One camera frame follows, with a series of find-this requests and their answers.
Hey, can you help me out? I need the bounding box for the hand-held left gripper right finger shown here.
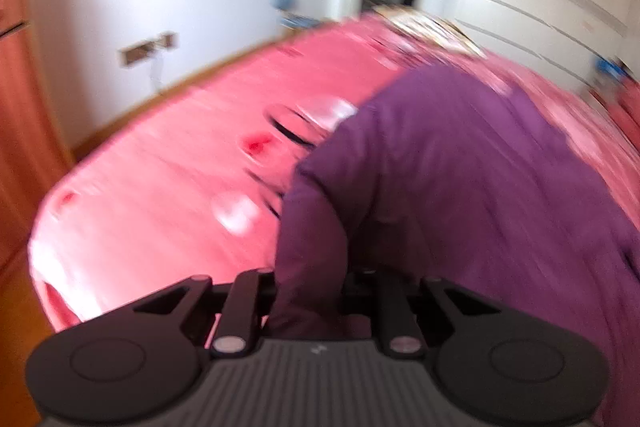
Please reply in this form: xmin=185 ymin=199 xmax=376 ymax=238
xmin=350 ymin=269 xmax=506 ymax=356

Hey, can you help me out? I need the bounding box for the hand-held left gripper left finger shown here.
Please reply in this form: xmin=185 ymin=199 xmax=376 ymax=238
xmin=132 ymin=268 xmax=276 ymax=358

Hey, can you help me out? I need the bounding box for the purple down jacket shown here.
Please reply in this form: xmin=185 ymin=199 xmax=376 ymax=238
xmin=265 ymin=64 xmax=640 ymax=427

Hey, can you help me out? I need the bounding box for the pink heart-print blanket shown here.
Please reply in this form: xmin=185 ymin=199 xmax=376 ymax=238
xmin=27 ymin=9 xmax=640 ymax=427

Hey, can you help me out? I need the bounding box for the floral pillow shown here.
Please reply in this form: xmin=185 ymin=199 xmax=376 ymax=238
xmin=372 ymin=4 xmax=490 ymax=58

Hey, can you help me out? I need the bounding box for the wooden cabinet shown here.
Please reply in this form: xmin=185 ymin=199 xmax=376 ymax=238
xmin=0 ymin=0 xmax=77 ymax=275

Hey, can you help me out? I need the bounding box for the blue round chair back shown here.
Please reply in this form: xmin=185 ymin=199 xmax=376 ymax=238
xmin=271 ymin=0 xmax=322 ymax=31

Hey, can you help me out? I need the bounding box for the blue box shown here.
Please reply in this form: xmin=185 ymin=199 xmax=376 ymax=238
xmin=594 ymin=56 xmax=627 ymax=78

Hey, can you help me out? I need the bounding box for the wall socket panel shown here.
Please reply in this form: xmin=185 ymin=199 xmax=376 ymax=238
xmin=118 ymin=31 xmax=178 ymax=68

